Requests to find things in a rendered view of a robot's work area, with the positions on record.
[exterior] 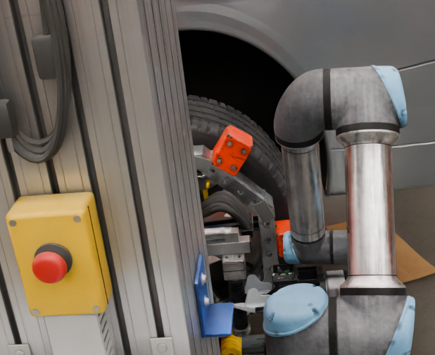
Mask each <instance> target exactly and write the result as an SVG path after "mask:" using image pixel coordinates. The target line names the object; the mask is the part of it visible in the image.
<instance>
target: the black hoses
mask: <svg viewBox="0 0 435 355"><path fill-rule="evenodd" d="M201 209H202V215H203V219H204V218H207V217H208V216H211V215H213V214H214V213H217V212H225V213H228V214H229V215H230V216H231V217H233V219H235V221H236V222H238V224H240V226H241V236H244V235H250V236H251V237H253V214H252V212H250V213H247V211H246V209H245V208H244V207H243V205H242V204H241V202H240V201H239V200H238V199H237V198H236V197H235V196H234V195H233V194H232V193H231V192H228V191H224V190H222V191H218V192H215V193H213V194H212V195H210V196H209V197H208V198H207V199H206V200H205V201H204V202H203V203H201Z"/></svg>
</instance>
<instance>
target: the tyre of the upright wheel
mask: <svg viewBox="0 0 435 355"><path fill-rule="evenodd" d="M187 103H188V108H189V118H190V124H191V134H192V140H193V145H195V146H196V145H204V146H206V147H207V148H209V149H210V150H213V149H214V147H215V145H216V144H217V142H218V140H219V138H220V137H221V135H222V133H223V132H224V131H225V128H226V127H227V126H228V125H232V126H234V127H236V128H238V129H239V130H241V131H243V132H245V133H247V134H249V135H251V136H252V138H253V149H252V150H251V152H250V154H249V155H248V157H247V158H246V160H245V161H244V164H243V165H242V167H241V168H240V170H239V172H240V173H242V174H243V175H245V176H246V177H247V178H248V179H249V180H251V181H252V182H254V183H255V184H257V186H259V187H260V188H262V189H265V191H266V192H267V193H268V194H270V195H271V196H272V199H273V204H274V208H275V221H276V220H289V210H288V203H287V196H286V185H285V178H284V166H283V159H282V154H281V153H280V151H279V149H278V148H277V147H276V146H275V143H274V142H273V141H272V139H270V136H269V135H268V134H267V133H266V132H265V131H263V129H262V128H261V127H260V126H259V125H257V123H256V122H254V121H253V120H251V119H250V118H249V117H248V116H246V115H245V114H243V115H242V112H240V111H238V110H234V108H233V107H231V106H228V105H227V106H225V104H224V103H222V102H219V103H218V102H217V101H216V100H213V99H209V100H208V99H207V98H205V97H201V98H199V97H198V96H195V95H189V96H187ZM278 261H279V264H287V262H286V261H285V260H284V257H278Z"/></svg>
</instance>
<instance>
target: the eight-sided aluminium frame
mask: <svg viewBox="0 0 435 355"><path fill-rule="evenodd" d="M194 156H195V162H196V169H197V170H199V171H200V172H202V173H203V174H204V175H205V176H207V177H208V178H210V179H211V180H212V181H213V182H215V183H216V184H218V185H219V186H221V188H223V189H225V190H226V191H228V192H231V193H232V194H233V195H234V196H235V197H236V198H237V199H238V200H239V201H241V202H242V203H243V204H245V205H246V206H248V207H249V208H250V209H252V210H253V211H255V212H256V213H257V214H258V222H259V230H260V244H261V251H262V260H263V268H262V269H261V270H260V271H259V272H258V273H257V274H256V276H257V277H258V279H259V281H261V282H268V283H270V284H271V285H273V283H272V274H273V265H278V264H279V261H278V255H277V240H276V231H275V208H274V204H273V199H272V196H271V195H270V194H268V193H267V192H266V191H265V189H262V188H260V187H259V186H257V184H255V183H254V182H252V181H251V180H249V179H248V178H247V177H246V176H245V175H243V174H242V173H240V172H238V173H237V175H236V176H233V175H230V174H229V173H227V172H225V171H224V170H222V169H220V168H218V167H216V166H214V165H212V162H213V150H210V149H209V148H207V147H206V146H204V145H196V146H195V145H194Z"/></svg>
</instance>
